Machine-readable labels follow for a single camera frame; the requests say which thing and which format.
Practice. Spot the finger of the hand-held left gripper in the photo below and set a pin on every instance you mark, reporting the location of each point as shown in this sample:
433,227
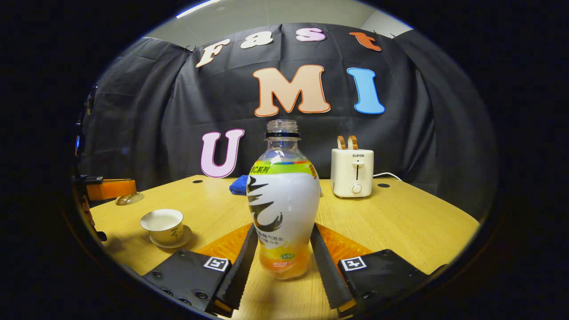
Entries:
111,189

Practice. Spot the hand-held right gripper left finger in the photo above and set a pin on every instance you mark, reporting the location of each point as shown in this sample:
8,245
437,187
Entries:
242,271

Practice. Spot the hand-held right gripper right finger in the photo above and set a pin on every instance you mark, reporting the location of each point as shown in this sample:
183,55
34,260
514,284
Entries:
326,271

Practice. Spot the cream teacup lid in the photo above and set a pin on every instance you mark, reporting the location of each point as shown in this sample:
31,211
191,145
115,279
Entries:
130,199

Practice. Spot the cream ceramic teacup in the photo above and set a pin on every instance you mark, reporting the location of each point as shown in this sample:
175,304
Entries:
166,231

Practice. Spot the clear water bottle white label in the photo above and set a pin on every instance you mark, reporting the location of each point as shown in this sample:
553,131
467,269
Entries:
284,200

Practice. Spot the cream ceramic saucer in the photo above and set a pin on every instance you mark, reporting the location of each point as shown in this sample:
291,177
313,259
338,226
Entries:
184,238

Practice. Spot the blue towel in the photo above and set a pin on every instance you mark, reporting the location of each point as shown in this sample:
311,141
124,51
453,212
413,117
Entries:
240,185

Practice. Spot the white toaster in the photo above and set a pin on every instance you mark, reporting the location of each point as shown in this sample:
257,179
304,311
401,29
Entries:
352,175

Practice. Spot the brown toast slice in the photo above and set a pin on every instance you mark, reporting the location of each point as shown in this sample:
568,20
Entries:
341,142
353,142

